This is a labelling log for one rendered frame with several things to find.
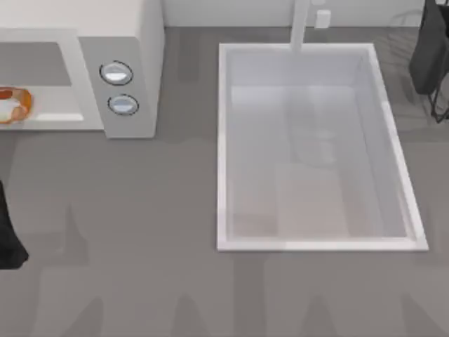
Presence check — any small white tap lever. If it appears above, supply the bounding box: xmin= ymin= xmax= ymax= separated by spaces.
xmin=314 ymin=9 xmax=332 ymax=29

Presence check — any tall white tap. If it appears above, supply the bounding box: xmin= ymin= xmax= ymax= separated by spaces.
xmin=288 ymin=0 xmax=316 ymax=54

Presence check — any white sink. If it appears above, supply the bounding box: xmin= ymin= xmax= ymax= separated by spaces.
xmin=214 ymin=42 xmax=430 ymax=252

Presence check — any pale microwave oven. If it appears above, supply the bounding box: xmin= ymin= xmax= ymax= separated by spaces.
xmin=0 ymin=0 xmax=166 ymax=140

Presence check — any small round microwave knob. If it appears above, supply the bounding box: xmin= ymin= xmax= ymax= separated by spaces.
xmin=107 ymin=93 xmax=140 ymax=117

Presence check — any large round microwave knob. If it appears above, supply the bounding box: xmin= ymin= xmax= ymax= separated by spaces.
xmin=99 ymin=60 xmax=134 ymax=86

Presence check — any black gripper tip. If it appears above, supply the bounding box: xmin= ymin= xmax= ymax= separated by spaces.
xmin=0 ymin=180 xmax=29 ymax=270

